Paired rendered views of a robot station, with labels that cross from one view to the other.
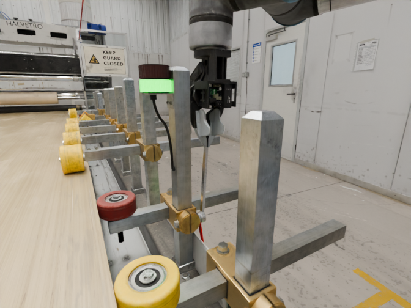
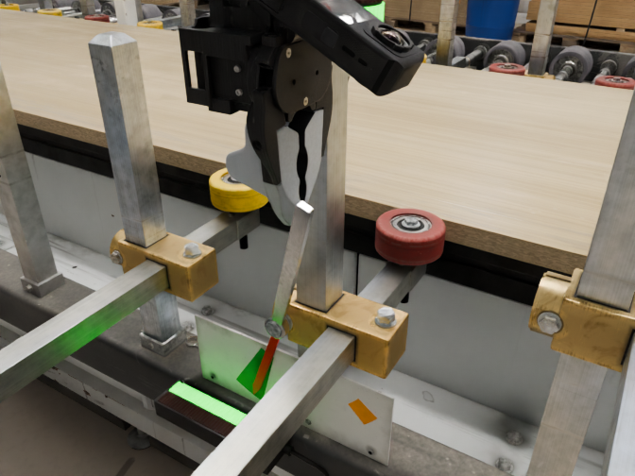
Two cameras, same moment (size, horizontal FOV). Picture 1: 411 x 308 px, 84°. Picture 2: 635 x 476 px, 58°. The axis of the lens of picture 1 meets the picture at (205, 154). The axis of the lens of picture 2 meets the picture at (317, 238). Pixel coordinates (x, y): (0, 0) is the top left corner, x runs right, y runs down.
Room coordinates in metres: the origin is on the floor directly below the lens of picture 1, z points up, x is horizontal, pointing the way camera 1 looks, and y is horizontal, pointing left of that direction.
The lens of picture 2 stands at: (0.90, -0.19, 1.22)
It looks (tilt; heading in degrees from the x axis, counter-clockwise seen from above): 30 degrees down; 150
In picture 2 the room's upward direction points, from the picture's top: straight up
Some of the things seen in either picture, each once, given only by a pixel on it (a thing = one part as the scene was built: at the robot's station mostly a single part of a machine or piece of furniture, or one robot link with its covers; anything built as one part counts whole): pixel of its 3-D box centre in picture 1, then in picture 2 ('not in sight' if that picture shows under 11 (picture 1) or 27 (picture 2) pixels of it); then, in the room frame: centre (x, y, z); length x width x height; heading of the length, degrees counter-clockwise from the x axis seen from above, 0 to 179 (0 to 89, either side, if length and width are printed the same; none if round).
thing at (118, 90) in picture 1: (122, 135); not in sight; (1.14, 0.42, 0.91); 0.03 x 0.03 x 0.48; 29
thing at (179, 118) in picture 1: (181, 179); (319, 242); (0.49, 0.05, 0.94); 0.03 x 0.03 x 0.48; 29
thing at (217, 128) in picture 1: (216, 128); (258, 173); (0.53, -0.03, 1.05); 0.06 x 0.03 x 0.09; 29
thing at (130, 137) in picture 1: (131, 135); not in sight; (0.95, 0.31, 0.95); 0.13 x 0.06 x 0.05; 29
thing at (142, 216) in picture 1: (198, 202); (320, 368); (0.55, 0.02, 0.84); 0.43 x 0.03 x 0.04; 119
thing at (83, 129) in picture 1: (126, 126); not in sight; (1.19, 0.41, 0.95); 0.50 x 0.04 x 0.04; 119
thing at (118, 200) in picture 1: (118, 219); (407, 262); (0.46, 0.19, 0.85); 0.08 x 0.08 x 0.11
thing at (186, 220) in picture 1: (177, 211); (339, 322); (0.51, 0.07, 0.85); 0.13 x 0.06 x 0.05; 29
